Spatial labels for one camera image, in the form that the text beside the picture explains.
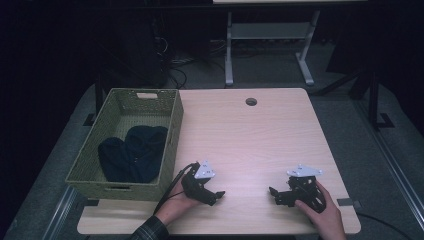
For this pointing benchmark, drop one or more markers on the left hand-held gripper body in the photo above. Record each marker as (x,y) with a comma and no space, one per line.
(196,186)

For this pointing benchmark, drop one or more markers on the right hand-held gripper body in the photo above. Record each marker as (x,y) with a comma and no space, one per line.
(305,190)

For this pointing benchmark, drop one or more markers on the dark blue cloth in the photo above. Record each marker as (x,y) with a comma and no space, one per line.
(133,156)

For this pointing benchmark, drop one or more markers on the green woven basket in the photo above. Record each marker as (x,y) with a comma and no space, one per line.
(100,110)

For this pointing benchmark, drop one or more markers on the person's left hand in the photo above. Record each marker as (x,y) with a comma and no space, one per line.
(176,205)

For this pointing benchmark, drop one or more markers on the person's right hand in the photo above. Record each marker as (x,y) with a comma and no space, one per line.
(325,220)

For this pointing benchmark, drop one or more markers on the grey tape strip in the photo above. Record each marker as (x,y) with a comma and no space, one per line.
(348,202)

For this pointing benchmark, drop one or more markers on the black stand leg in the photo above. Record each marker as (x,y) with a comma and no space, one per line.
(375,100)
(97,96)

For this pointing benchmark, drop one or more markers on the metal floor rail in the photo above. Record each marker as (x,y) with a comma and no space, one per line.
(390,156)
(60,213)

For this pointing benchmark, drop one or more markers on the white metal table frame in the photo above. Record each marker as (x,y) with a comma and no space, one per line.
(270,31)

